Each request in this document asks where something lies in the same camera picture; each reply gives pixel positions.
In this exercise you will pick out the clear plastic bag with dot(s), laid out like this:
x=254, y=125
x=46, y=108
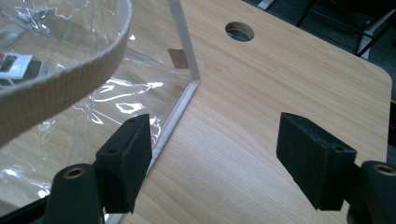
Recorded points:
x=77, y=71

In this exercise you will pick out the brown tape patch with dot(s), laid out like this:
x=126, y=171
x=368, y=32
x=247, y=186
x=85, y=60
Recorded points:
x=179, y=58

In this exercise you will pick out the small white toy car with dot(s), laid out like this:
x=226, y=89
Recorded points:
x=21, y=70

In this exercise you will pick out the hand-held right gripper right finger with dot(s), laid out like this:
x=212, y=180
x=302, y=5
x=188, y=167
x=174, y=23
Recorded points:
x=314, y=155

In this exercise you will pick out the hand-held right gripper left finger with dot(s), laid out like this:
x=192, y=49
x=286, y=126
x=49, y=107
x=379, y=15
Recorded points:
x=124, y=161

